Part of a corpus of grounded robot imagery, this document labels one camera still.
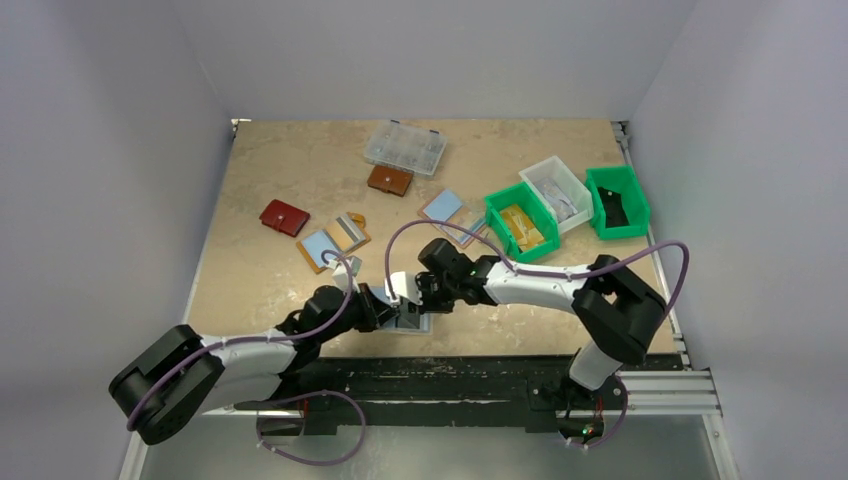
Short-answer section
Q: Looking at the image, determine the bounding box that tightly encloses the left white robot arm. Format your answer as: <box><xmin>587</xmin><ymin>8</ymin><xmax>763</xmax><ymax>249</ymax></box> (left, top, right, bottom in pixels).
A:
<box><xmin>108</xmin><ymin>283</ymin><xmax>420</xmax><ymax>445</ymax></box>

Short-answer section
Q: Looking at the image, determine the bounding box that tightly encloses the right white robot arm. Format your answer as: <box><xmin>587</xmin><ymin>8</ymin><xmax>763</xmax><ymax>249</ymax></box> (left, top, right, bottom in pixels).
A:
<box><xmin>384</xmin><ymin>238</ymin><xmax>669</xmax><ymax>392</ymax></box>

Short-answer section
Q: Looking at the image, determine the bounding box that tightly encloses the open orange card holder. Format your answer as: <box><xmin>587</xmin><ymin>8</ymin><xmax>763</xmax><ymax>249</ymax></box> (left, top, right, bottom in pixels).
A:
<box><xmin>296</xmin><ymin>212</ymin><xmax>371</xmax><ymax>274</ymax></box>

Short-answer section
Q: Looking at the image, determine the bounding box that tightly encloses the open pink card holder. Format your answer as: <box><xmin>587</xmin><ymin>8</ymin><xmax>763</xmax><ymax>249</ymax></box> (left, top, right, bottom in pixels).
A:
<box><xmin>418</xmin><ymin>189</ymin><xmax>486</xmax><ymax>249</ymax></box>

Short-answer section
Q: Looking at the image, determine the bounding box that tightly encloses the red leather card holder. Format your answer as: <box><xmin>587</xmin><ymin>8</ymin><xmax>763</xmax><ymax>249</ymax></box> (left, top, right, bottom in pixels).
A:
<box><xmin>259</xmin><ymin>199</ymin><xmax>311</xmax><ymax>238</ymax></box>

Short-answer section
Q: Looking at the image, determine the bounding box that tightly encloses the brown leather card holder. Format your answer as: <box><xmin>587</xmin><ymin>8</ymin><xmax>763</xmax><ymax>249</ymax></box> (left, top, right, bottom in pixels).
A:
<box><xmin>366</xmin><ymin>165</ymin><xmax>413</xmax><ymax>197</ymax></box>

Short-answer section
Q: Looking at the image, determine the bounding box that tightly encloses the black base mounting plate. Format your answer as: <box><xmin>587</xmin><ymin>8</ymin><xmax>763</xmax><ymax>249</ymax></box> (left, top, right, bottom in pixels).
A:
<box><xmin>235</xmin><ymin>355</ymin><xmax>628</xmax><ymax>435</ymax></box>

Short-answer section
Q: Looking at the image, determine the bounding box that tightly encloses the green bin with yellow items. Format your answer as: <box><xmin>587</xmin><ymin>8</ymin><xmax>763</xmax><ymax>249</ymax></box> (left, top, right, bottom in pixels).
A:
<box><xmin>484</xmin><ymin>183</ymin><xmax>561</xmax><ymax>263</ymax></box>

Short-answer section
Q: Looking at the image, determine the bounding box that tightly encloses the clear plastic organizer box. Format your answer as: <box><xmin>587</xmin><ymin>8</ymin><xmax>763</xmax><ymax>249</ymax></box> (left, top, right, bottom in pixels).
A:
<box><xmin>363</xmin><ymin>120</ymin><xmax>448</xmax><ymax>179</ymax></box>

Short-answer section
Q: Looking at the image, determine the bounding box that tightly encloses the white plastic bin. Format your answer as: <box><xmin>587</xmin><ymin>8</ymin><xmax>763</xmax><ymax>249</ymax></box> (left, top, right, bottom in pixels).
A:
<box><xmin>519</xmin><ymin>156</ymin><xmax>594</xmax><ymax>236</ymax></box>

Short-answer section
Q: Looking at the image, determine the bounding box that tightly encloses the green bin with black item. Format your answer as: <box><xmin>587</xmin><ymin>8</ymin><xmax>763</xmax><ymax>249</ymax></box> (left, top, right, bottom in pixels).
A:
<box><xmin>585</xmin><ymin>165</ymin><xmax>651</xmax><ymax>240</ymax></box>

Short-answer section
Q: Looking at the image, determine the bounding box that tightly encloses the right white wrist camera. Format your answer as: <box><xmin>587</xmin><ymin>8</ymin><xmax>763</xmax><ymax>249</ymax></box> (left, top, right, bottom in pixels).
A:
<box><xmin>384</xmin><ymin>271</ymin><xmax>421</xmax><ymax>306</ymax></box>

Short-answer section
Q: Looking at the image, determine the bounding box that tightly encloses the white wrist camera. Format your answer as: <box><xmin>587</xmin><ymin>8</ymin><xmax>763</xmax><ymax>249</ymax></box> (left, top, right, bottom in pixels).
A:
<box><xmin>328</xmin><ymin>256</ymin><xmax>362</xmax><ymax>293</ymax></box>
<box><xmin>384</xmin><ymin>271</ymin><xmax>421</xmax><ymax>306</ymax></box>

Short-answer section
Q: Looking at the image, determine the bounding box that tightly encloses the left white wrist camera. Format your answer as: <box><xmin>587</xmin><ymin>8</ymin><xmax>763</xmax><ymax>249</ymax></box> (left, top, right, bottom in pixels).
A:
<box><xmin>328</xmin><ymin>256</ymin><xmax>362</xmax><ymax>293</ymax></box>

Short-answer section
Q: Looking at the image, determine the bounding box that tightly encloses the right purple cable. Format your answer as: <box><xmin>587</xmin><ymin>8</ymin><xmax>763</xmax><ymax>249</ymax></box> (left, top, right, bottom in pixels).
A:
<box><xmin>384</xmin><ymin>219</ymin><xmax>690</xmax><ymax>452</ymax></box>

